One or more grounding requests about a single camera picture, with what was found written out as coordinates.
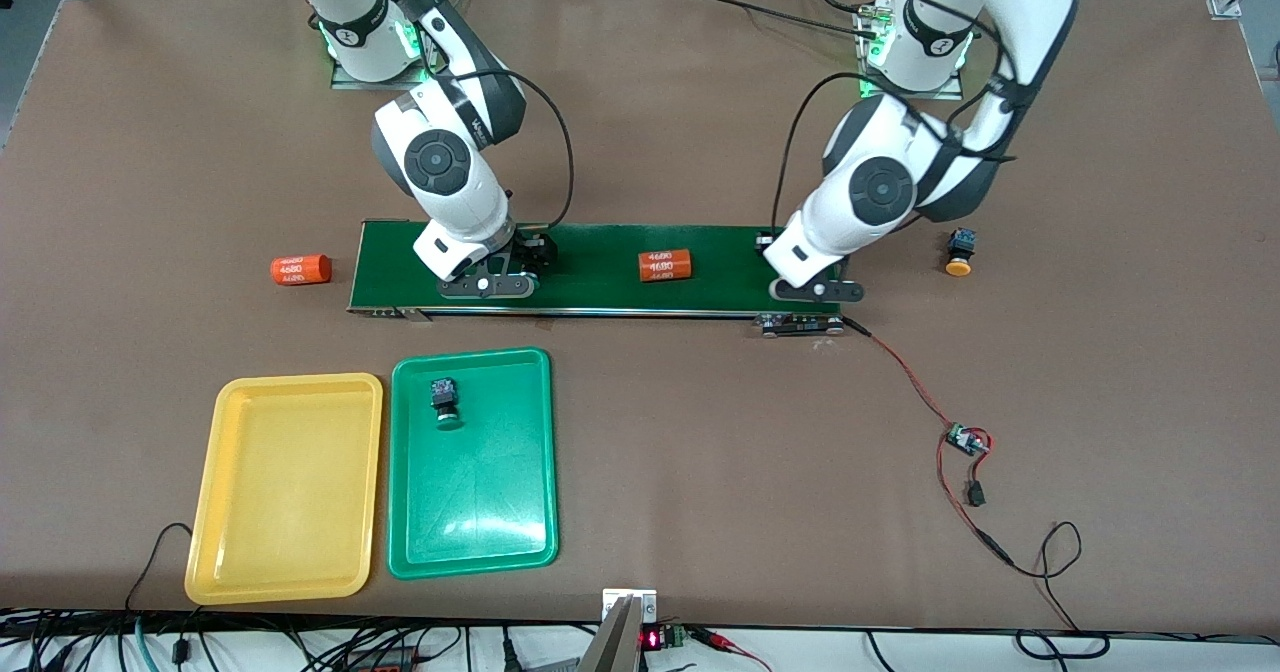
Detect green mushroom push button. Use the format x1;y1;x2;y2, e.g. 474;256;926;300
429;377;463;431

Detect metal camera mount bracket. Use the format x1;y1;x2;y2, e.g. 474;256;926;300
578;588;659;672

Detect red clip lead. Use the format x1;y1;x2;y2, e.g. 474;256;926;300
690;628;773;672

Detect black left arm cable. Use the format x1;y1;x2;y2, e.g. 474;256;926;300
773;0;1011;243

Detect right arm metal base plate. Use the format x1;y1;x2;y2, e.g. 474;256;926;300
330;0;448;91

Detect green plastic tray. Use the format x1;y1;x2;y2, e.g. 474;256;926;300
387;347;560;581

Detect green conveyor belt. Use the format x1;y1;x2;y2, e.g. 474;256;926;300
346;219;846;338

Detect looped black power cable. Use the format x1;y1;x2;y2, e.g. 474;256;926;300
1008;521;1111;659

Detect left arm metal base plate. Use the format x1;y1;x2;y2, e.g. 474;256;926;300
858;0;966;101

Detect red and black wire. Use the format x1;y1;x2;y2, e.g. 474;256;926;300
843;316;1016;568

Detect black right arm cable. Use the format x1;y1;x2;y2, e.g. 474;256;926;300
430;67;576;233

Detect thin black table cable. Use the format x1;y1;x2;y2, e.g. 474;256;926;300
125;522;196;613

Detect orange cylinder printed 4680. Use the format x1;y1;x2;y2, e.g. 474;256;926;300
638;249;694;283
271;253;333;286

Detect yellow plastic tray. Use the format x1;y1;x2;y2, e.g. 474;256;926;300
184;372;385;606

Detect black cable to arm base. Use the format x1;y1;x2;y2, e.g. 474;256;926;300
680;0;881;38

